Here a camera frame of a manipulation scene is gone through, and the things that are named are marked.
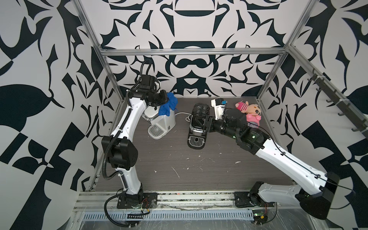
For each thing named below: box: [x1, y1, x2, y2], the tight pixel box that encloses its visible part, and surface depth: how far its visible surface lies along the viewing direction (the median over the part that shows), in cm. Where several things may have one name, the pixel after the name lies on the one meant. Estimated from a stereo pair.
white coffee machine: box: [141, 105, 176, 140], surface depth 96 cm
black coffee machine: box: [187, 103, 216, 150], surface depth 85 cm
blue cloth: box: [158, 92, 178, 117], surface depth 83 cm
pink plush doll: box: [235, 101, 262, 129], surface depth 105 cm
